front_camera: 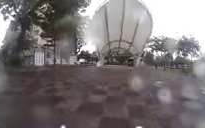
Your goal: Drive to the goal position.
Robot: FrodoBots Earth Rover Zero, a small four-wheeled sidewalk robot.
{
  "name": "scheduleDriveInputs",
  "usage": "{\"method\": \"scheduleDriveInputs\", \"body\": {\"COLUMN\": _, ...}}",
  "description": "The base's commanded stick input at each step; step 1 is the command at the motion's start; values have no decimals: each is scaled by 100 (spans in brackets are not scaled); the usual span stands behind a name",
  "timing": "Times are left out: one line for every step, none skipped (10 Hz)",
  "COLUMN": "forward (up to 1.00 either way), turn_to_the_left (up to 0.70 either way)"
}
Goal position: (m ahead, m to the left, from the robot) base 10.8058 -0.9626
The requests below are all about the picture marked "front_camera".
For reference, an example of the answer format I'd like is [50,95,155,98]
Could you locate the row of trees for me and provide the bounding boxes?
[143,35,204,69]

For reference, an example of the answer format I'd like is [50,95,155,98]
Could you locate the large dark trees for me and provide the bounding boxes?
[0,0,92,67]

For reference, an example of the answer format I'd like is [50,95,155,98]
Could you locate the red and grey paved plaza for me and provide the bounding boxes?
[0,64,205,128]

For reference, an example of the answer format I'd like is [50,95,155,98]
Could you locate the white arched canopy shelter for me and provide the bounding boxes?
[86,0,154,67]

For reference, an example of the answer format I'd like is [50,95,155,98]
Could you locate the dark bushes under canopy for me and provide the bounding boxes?
[77,49,138,66]

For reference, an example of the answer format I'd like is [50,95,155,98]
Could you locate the pale building with doors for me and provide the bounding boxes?
[3,14,79,66]

